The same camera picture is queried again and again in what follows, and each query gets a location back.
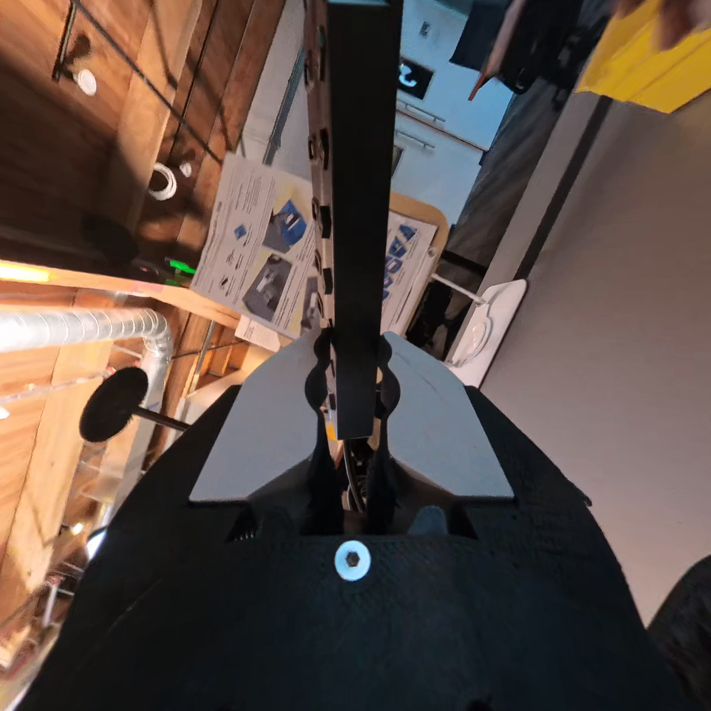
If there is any black round disc stand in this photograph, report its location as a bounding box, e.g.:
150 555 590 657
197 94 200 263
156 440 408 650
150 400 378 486
79 367 191 443

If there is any silver air duct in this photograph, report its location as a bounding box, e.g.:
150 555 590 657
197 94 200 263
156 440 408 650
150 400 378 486
0 308 174 401

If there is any black USB hub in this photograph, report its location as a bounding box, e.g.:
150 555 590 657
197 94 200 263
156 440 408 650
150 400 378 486
303 0 403 441

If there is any dark wall sign white logo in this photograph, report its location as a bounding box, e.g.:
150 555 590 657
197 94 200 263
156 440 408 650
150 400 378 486
397 56 435 102

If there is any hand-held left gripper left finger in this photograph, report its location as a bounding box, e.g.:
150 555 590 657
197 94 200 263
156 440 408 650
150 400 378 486
189 329 345 535

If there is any yellow plastic bin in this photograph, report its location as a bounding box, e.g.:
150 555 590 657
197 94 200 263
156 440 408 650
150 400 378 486
575 0 711 114

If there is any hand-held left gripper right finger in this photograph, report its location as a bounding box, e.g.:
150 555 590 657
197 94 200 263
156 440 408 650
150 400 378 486
368 331 515 534

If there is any printed instruction sheet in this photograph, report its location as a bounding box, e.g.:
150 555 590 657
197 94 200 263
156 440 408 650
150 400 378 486
190 151 441 341

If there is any white board stand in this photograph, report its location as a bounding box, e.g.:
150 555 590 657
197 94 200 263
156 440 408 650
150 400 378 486
430 272 528 371

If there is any black hub cable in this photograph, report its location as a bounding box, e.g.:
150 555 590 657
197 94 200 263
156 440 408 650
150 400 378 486
341 439 372 514

